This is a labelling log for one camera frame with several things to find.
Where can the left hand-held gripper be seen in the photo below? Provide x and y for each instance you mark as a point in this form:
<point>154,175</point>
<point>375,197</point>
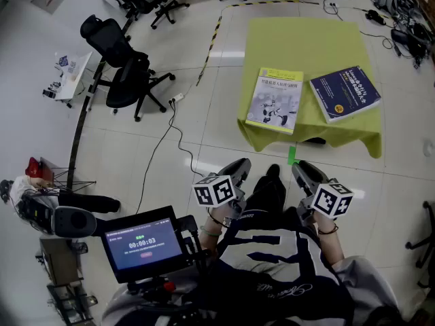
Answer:
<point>217,191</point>

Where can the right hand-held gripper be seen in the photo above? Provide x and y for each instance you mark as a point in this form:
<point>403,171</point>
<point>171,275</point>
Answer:
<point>326,192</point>

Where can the dark blue book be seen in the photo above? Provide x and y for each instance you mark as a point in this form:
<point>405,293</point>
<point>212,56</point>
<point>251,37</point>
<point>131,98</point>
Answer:
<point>345,93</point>

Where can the yellow and white book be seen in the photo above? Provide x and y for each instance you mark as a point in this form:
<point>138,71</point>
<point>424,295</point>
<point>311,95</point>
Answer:
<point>275,100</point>

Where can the person's left forearm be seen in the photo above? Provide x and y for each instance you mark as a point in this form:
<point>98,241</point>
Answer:
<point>211,231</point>

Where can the person's right forearm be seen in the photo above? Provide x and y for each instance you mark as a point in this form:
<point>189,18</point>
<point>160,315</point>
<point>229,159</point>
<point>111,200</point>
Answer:
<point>328,239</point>

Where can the black hair band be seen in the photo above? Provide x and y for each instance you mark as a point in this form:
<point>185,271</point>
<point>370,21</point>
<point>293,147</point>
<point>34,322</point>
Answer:
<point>328,230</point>

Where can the green tape strip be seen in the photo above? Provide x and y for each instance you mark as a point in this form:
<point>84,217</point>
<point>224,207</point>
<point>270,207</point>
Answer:
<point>291,155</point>

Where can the person's black trousers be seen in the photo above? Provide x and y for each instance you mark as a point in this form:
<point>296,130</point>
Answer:
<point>268,189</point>

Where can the black monitor with screen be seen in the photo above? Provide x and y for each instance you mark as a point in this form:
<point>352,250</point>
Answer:
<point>144,243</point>

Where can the person's grey and navy shirt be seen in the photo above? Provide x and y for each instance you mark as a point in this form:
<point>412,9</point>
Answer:
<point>272,277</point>

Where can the white power strip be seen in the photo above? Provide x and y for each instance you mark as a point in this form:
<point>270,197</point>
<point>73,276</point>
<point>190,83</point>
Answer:
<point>176,98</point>

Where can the black folding stand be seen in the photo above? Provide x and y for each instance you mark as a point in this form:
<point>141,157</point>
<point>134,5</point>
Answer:
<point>73,177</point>

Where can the green tablecloth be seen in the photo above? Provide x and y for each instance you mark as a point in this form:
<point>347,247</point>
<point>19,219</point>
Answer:
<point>306,46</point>

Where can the black mesh office chair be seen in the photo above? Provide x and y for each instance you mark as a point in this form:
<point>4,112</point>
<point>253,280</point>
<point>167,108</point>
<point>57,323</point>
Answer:
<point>125,66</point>

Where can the black and yellow floor tape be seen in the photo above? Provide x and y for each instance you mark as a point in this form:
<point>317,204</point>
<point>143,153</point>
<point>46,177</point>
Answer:
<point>217,36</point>

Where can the brown cardboard box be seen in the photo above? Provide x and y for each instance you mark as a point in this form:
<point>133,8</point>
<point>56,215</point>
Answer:
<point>61,260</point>

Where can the white desk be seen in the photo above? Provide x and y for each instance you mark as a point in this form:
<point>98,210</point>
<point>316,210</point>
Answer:
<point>73,76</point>

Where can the grey and black camera device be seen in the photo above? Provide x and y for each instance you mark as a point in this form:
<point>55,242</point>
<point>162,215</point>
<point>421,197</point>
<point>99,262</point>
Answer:
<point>73,221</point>

